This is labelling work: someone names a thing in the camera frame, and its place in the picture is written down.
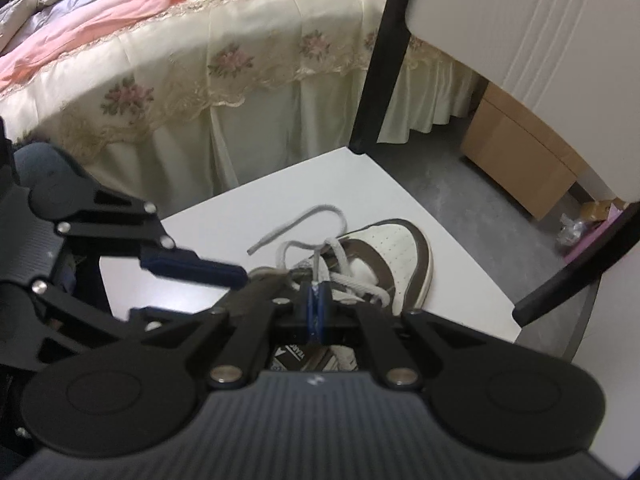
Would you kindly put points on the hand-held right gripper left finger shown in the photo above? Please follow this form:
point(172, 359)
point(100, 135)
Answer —
point(306, 310)

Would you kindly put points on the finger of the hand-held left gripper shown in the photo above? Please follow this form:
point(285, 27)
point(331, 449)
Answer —
point(265, 285)
point(200, 267)

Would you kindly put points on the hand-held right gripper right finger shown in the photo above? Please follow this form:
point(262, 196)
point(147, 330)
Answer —
point(325, 312)

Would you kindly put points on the white shoelace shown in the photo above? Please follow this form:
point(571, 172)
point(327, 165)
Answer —
point(350, 280)

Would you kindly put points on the brown and white sneaker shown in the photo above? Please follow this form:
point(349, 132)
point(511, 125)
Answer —
point(395, 250)

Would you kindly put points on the bed with lace bedspread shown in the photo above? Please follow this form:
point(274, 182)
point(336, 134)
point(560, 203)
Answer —
point(250, 110)

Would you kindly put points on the grey cloth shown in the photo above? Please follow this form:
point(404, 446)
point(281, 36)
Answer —
point(30, 10)

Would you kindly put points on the wooden nightstand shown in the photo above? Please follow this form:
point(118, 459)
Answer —
point(515, 155)

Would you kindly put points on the clear plastic bag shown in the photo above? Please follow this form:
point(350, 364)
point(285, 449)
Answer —
point(570, 232)

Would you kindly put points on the pink cardboard box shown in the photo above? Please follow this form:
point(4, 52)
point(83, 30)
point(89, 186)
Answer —
point(582, 251)

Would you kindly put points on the brown cardboard box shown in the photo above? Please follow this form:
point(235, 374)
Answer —
point(597, 210)

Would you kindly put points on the white wardrobe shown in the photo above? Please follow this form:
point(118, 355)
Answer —
point(615, 360)

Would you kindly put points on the cream chair with black frame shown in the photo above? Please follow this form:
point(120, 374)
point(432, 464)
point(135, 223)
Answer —
point(450, 285)

